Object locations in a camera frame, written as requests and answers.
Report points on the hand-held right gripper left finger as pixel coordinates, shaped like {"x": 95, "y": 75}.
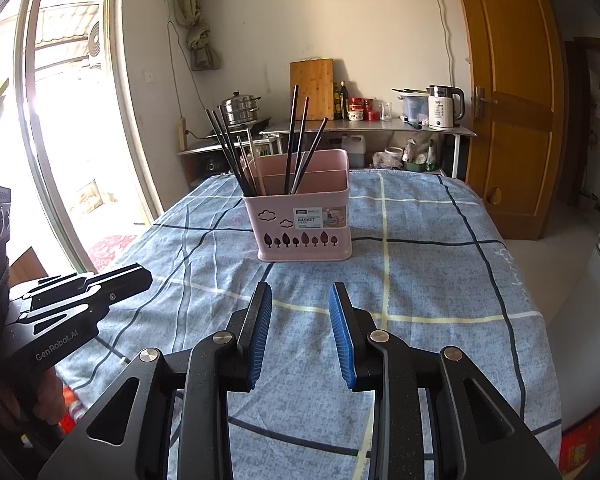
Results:
{"x": 261, "y": 340}

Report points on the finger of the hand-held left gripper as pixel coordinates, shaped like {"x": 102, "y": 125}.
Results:
{"x": 125, "y": 275}
{"x": 105, "y": 302}

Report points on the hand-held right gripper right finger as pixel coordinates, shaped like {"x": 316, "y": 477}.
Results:
{"x": 341, "y": 340}

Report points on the pink utensil basket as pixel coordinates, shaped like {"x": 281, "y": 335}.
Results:
{"x": 300, "y": 240}

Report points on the light wooden chopstick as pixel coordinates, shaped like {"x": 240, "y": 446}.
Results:
{"x": 245, "y": 155}

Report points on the brown wooden chopstick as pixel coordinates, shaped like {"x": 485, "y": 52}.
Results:
{"x": 223, "y": 130}
{"x": 235, "y": 140}

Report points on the metal chopstick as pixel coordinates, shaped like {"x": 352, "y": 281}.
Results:
{"x": 256, "y": 157}

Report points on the person's left hand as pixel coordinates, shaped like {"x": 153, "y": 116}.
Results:
{"x": 47, "y": 400}

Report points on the red patterned rug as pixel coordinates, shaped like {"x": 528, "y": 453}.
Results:
{"x": 115, "y": 252}

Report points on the colourful printed cloth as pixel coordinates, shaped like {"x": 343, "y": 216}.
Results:
{"x": 80, "y": 407}

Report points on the blue plaid tablecloth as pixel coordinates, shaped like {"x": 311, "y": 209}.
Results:
{"x": 430, "y": 285}

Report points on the wooden stove stand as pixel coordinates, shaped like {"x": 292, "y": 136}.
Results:
{"x": 200, "y": 150}

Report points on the beige power strip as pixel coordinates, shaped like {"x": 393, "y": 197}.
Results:
{"x": 182, "y": 132}

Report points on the gas stove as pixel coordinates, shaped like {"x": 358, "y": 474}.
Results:
{"x": 240, "y": 127}

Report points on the white plastic jug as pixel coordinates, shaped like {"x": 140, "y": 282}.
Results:
{"x": 355, "y": 152}

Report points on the steel steamer pot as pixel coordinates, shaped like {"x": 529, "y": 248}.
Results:
{"x": 241, "y": 109}

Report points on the steel kitchen table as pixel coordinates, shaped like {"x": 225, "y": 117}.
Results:
{"x": 370, "y": 127}

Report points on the red lidded jar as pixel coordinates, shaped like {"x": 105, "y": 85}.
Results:
{"x": 356, "y": 114}

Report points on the air conditioner outdoor unit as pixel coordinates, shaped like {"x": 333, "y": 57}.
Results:
{"x": 96, "y": 45}

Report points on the drinking glass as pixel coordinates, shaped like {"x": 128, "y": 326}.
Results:
{"x": 386, "y": 112}

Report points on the yellow oil bottle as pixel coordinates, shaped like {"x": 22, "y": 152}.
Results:
{"x": 336, "y": 105}

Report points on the dark glass bottle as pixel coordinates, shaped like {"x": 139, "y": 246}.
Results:
{"x": 344, "y": 102}

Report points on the clear plastic container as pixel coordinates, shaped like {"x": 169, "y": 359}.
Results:
{"x": 414, "y": 107}

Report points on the silver refrigerator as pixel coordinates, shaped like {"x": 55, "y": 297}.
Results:
{"x": 590, "y": 320}

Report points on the white electric kettle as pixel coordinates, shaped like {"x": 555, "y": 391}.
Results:
{"x": 440, "y": 110}

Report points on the hanging grey cloth bundle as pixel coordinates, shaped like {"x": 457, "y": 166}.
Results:
{"x": 197, "y": 35}

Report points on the bamboo cutting board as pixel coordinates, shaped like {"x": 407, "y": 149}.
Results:
{"x": 311, "y": 90}

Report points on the red cardboard box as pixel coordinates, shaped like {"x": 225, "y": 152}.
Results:
{"x": 585, "y": 442}

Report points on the wooden door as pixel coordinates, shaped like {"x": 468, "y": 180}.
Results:
{"x": 510, "y": 85}

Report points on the white sliding door frame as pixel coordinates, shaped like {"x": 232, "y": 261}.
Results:
{"x": 124, "y": 90}

